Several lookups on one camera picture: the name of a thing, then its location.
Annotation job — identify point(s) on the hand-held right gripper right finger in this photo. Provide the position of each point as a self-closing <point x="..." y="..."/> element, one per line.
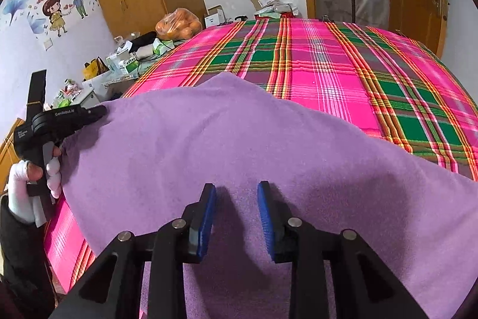
<point x="266" y="227"/>

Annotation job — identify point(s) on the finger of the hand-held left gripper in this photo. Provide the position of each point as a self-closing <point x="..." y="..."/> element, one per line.
<point x="96" y="114"/>

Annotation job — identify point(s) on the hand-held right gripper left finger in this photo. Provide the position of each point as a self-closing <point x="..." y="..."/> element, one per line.
<point x="207" y="227"/>

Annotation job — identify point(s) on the purple knit sweater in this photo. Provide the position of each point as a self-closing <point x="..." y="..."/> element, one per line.
<point x="242" y="154"/>

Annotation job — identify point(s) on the person's left forearm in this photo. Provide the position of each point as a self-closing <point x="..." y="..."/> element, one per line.
<point x="26" y="266"/>

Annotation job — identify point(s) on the person's left hand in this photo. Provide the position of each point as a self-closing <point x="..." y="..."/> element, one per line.
<point x="20" y="188"/>

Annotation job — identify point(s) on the grey drawer cabinet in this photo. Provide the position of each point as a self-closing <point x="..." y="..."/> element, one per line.
<point x="80" y="96"/>

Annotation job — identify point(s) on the green packet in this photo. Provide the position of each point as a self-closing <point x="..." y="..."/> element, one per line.
<point x="63" y="103"/>

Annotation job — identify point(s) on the green white medicine box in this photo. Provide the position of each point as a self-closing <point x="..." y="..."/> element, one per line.
<point x="130" y="66"/>
<point x="115" y="61"/>

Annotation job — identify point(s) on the black pouch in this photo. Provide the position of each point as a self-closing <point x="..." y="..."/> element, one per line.
<point x="143" y="40"/>

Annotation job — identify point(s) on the green tissue pack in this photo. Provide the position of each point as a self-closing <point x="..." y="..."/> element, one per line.
<point x="162" y="47"/>

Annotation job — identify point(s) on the bag of oranges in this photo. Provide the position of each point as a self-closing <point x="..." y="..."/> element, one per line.
<point x="179" y="25"/>

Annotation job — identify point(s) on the small white box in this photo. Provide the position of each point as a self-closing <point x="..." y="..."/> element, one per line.
<point x="214" y="18"/>

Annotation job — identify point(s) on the plaid bed sheet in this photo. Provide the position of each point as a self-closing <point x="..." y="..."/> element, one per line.
<point x="336" y="80"/>

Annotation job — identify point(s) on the grey parcel bag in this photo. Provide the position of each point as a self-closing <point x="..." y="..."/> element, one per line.
<point x="274" y="9"/>

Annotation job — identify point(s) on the red box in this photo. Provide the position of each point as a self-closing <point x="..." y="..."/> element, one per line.
<point x="286" y="16"/>

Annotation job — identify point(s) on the cartoon wall sticker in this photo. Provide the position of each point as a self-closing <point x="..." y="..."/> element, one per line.
<point x="56" y="12"/>

